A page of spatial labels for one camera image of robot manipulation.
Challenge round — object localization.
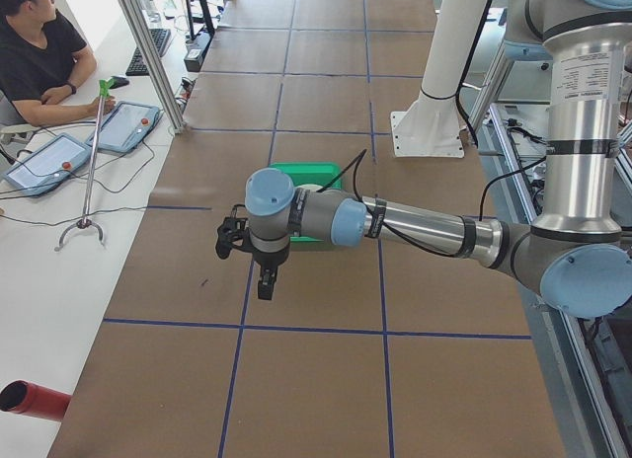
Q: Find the working black gripper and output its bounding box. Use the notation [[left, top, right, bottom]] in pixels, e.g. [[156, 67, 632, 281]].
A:
[[250, 233, 290, 300]]

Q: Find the working silver robot arm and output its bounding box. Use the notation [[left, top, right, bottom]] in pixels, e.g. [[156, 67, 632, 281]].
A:
[[243, 0, 631, 319]]

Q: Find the white round plate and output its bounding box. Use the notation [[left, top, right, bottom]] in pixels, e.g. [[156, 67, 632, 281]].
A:
[[300, 184, 322, 191]]

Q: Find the green plastic tray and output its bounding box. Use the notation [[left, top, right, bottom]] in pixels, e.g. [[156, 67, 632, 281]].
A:
[[271, 162, 342, 244]]

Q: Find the far blue teach pendant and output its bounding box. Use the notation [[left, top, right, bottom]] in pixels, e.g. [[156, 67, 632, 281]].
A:
[[98, 102, 160, 154]]

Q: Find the blue teach pendant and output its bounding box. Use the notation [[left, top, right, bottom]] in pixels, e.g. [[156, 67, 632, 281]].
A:
[[2, 133, 92, 196], [98, 102, 160, 154]]

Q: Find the near blue teach pendant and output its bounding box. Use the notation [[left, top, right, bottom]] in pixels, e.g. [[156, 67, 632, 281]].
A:
[[2, 133, 92, 196]]

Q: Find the black computer mouse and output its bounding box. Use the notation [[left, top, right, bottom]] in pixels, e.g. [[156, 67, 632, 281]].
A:
[[109, 76, 129, 89]]

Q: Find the black keyboard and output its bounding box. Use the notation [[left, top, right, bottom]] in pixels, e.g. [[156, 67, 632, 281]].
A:
[[124, 28, 173, 78]]

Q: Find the red cylinder tube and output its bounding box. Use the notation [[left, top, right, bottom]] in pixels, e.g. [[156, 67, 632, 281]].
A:
[[1, 380, 71, 422]]

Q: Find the seated person black shirt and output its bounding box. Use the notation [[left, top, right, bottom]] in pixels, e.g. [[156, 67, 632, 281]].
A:
[[1, 0, 116, 126]]

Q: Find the working black arm cable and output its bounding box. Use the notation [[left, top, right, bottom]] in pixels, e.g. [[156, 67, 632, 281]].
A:
[[315, 149, 549, 257]]

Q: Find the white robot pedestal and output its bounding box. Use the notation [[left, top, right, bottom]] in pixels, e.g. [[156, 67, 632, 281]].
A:
[[391, 0, 493, 158]]

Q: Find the aluminium frame post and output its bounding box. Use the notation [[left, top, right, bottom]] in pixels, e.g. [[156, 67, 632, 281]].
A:
[[118, 0, 186, 134]]

